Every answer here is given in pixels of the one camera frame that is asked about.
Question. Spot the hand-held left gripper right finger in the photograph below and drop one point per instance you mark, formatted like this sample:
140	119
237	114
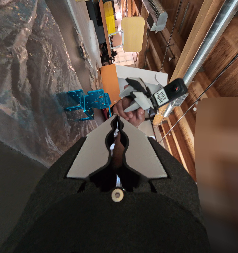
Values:
146	158

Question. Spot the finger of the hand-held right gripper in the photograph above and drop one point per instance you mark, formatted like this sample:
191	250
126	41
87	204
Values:
142	83
142	99

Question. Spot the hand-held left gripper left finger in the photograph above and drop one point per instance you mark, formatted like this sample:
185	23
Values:
89	158

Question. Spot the blue metal bracket assembly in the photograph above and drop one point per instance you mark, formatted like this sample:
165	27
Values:
91	98

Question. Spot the person's right hand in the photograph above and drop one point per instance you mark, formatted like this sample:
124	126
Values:
128	114

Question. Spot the cardboard box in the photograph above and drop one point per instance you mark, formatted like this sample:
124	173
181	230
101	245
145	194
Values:
109	83

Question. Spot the light wooden chair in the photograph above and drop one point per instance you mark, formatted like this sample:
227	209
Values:
132	33

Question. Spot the pile of small screw bags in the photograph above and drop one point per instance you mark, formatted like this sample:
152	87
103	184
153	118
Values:
87	59

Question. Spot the silver ceiling pipe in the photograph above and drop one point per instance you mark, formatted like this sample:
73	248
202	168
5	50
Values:
210	39

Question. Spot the metal ceiling heater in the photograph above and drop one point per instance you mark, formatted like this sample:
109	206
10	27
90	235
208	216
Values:
156	15

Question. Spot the yellow crates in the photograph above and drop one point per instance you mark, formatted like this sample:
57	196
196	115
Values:
109	17

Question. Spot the clear plastic bag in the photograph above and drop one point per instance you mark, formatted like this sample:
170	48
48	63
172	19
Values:
31	79

